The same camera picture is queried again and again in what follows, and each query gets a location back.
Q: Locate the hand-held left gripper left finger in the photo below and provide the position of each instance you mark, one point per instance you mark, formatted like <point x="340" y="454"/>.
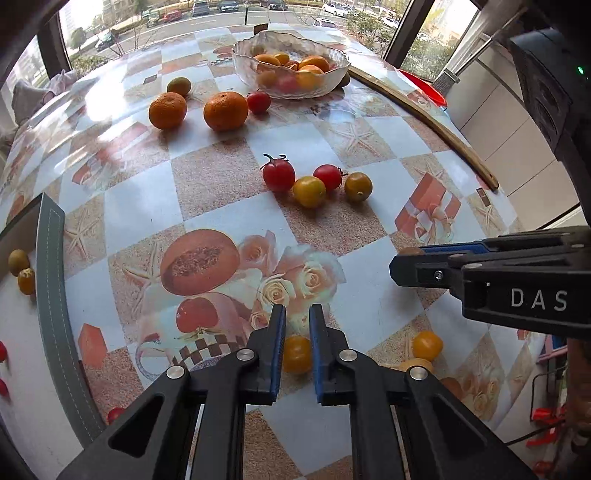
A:
<point x="276" y="355"/>

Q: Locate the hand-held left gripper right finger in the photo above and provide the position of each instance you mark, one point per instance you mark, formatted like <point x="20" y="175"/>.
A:
<point x="317" y="355"/>

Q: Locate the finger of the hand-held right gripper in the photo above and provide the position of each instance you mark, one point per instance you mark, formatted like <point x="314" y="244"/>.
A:
<point x="418" y="272"/>
<point x="455" y="249"/>

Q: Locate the person's right forearm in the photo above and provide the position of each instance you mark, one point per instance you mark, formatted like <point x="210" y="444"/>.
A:
<point x="581" y="397"/>

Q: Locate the curved wooden strip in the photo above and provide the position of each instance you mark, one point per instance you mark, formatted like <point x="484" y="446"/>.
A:
<point x="429" y="120"/>

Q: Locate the red plastic basin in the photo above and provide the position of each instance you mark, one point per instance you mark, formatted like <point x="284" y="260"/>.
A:
<point x="427" y="87"/>

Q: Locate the red stemmed cherry tomato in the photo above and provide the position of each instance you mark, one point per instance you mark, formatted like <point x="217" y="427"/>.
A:
<point x="279" y="175"/>

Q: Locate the printed checkered tablecloth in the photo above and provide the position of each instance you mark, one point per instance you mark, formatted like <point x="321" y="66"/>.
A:
<point x="221" y="194"/>

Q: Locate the clear glass bowl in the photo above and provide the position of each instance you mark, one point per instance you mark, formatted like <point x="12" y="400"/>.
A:
<point x="323" y="85"/>

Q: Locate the grey-rimmed white tray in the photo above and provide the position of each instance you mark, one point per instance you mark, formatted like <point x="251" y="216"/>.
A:
<point x="51" y="295"/>

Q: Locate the large orange mandarin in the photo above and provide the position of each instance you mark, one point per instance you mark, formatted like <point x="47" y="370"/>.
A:
<point x="226" y="111"/>
<point x="168" y="110"/>

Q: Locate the orange cherry tomato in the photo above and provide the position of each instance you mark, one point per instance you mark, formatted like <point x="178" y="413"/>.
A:
<point x="26" y="281"/>

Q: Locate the white parked car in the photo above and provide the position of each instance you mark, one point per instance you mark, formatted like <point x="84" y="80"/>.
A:
<point x="336" y="8"/>

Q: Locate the small green-yellow fruit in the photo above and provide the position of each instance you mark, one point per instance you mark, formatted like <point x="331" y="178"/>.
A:
<point x="178" y="86"/>

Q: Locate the dark parked car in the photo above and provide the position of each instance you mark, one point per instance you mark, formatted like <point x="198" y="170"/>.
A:
<point x="201" y="7"/>

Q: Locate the pale pink cloth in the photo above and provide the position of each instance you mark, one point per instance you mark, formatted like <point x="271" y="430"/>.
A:
<point x="39" y="94"/>

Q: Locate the red parked car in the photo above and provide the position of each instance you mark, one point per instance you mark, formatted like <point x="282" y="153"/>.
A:
<point x="171" y="17"/>

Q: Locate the green parked truck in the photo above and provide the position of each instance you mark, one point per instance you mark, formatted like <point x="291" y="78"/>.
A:
<point x="107" y="39"/>

